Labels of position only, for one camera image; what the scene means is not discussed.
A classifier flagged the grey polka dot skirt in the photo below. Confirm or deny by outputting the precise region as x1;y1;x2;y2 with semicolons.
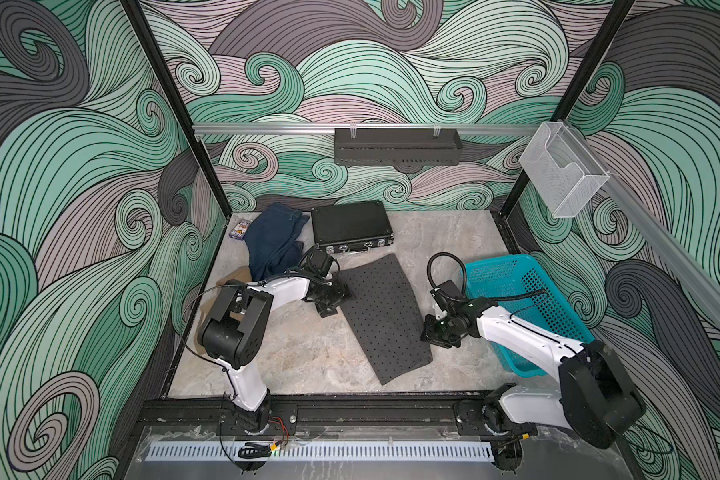
341;254;433;385

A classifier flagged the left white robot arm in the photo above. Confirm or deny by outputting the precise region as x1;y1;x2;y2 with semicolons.
197;248;350;432

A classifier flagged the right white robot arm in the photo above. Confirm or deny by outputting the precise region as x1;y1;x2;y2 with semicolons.
422;281;647;449

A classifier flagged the black hard case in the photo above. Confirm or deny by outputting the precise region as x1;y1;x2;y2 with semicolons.
311;200;394;255

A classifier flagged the teal plastic basket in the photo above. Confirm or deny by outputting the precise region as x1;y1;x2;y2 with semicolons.
465;254;594;343

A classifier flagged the dark blue denim skirt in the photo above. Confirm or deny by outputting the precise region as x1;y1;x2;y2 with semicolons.
244;203;309;281

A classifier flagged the tan brown skirt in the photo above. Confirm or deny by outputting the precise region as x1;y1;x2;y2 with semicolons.
196;280;248;359

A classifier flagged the purple card box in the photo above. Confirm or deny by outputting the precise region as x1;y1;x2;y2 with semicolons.
228;219;253;241

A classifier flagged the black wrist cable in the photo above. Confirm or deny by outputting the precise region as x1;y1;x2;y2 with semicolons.
425;251;550;307

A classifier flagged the white slotted cable duct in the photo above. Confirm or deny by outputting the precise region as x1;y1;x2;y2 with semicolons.
144;440;494;463

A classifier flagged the grey perforated wall shelf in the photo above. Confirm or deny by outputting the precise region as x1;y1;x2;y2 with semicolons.
333;129;464;168

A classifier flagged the clear mesh wall holder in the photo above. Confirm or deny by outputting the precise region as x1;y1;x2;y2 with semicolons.
520;121;610;218

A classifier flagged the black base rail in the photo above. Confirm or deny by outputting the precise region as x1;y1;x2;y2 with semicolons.
137;390;535;439

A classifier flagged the aluminium back rail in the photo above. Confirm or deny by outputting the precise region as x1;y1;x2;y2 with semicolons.
192;122;540;137

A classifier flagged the aluminium side rail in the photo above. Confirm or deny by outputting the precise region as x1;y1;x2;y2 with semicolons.
572;128;720;331

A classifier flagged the black left corner post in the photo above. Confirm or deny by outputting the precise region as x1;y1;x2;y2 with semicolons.
120;0;232;220

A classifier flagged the black corner post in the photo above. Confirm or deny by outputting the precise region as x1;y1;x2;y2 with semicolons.
494;0;635;222
120;0;232;220

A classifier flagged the black right corner post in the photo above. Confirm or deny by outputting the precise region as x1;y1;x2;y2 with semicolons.
494;0;635;222

